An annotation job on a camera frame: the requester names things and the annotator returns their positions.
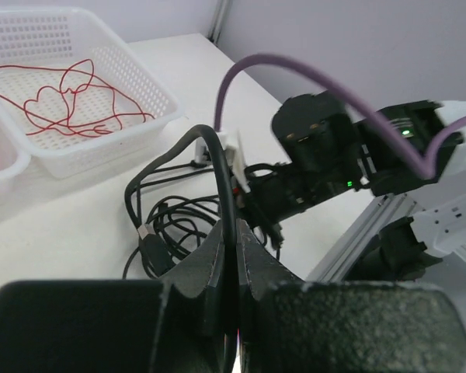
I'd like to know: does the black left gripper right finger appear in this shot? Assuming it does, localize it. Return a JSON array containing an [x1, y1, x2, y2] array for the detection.
[[236, 220, 466, 372]]

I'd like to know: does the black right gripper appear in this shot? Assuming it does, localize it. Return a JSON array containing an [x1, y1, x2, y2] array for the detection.
[[236, 161, 319, 234]]

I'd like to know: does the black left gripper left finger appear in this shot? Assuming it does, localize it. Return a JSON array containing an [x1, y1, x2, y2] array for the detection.
[[0, 225, 233, 372]]

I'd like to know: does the round black usb cable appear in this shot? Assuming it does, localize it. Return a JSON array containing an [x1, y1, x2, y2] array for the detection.
[[122, 161, 284, 281]]

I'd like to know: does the thick red wire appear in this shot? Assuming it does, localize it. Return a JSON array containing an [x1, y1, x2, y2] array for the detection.
[[0, 58, 155, 139]]

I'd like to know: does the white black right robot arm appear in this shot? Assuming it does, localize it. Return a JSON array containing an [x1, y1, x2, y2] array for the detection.
[[235, 92, 466, 281]]

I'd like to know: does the right white perforated basket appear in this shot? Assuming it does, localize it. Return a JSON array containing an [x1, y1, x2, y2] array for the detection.
[[0, 7, 183, 178]]

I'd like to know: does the white perforated basket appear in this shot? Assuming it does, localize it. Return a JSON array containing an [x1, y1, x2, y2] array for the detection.
[[0, 7, 183, 178], [0, 104, 31, 213]]

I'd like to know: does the middle white perforated basket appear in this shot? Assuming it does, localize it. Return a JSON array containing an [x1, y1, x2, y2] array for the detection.
[[0, 104, 31, 213]]

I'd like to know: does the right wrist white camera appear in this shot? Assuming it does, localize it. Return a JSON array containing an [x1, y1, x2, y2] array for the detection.
[[194, 131, 250, 193]]

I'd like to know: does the aluminium frame rail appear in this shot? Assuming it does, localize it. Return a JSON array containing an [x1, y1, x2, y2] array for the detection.
[[306, 194, 421, 282]]

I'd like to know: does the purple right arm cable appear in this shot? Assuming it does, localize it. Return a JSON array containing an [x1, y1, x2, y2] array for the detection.
[[213, 53, 466, 182]]

